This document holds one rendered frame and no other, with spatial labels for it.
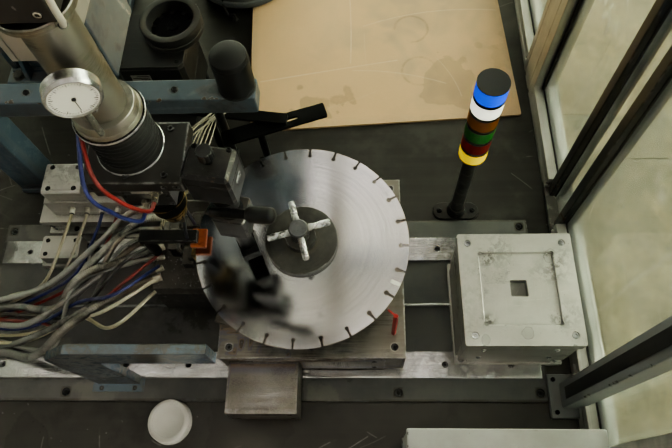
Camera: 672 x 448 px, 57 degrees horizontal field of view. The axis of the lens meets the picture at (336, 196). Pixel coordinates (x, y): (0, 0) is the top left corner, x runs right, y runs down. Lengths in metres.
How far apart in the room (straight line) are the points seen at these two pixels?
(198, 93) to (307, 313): 0.38
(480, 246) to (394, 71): 0.50
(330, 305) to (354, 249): 0.09
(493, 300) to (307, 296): 0.29
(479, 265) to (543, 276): 0.10
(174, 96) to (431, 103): 0.55
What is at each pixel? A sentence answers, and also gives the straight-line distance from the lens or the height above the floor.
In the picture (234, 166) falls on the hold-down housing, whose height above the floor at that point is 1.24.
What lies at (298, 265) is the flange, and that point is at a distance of 0.93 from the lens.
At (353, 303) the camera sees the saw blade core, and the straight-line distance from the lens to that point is 0.92.
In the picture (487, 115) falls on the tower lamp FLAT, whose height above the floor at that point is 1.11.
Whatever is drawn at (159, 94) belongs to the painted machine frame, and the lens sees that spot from 1.02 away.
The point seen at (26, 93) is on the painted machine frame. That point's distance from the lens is 1.11.
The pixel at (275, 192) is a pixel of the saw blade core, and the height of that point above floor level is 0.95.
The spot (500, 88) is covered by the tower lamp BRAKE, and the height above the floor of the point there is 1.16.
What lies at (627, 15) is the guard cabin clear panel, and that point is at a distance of 0.97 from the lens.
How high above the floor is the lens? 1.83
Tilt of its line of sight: 64 degrees down
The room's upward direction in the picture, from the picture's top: 6 degrees counter-clockwise
